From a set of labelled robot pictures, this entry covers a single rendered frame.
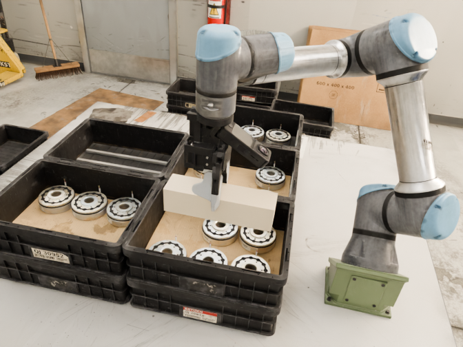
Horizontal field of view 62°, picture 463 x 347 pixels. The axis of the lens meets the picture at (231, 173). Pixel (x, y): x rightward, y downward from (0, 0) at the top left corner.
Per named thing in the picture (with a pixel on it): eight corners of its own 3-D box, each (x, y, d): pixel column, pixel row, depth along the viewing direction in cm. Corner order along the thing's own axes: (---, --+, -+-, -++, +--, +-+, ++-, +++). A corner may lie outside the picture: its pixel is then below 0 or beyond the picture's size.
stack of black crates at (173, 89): (224, 123, 320) (227, 85, 301) (215, 140, 296) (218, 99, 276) (178, 116, 326) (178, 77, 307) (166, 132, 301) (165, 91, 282)
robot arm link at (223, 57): (255, 31, 64) (210, 36, 60) (249, 93, 70) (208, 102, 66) (229, 20, 69) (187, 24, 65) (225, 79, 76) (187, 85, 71)
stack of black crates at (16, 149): (17, 171, 247) (3, 123, 227) (60, 179, 242) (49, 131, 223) (-31, 209, 214) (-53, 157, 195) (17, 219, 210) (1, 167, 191)
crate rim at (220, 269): (294, 207, 112) (295, 201, 111) (286, 288, 88) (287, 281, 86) (162, 184, 117) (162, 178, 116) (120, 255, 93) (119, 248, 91)
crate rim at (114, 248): (162, 184, 117) (162, 178, 116) (120, 255, 93) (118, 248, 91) (41, 163, 122) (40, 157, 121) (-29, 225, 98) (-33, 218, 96)
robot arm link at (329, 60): (349, 40, 110) (196, 50, 86) (382, 27, 100) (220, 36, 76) (355, 81, 111) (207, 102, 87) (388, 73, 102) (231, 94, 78)
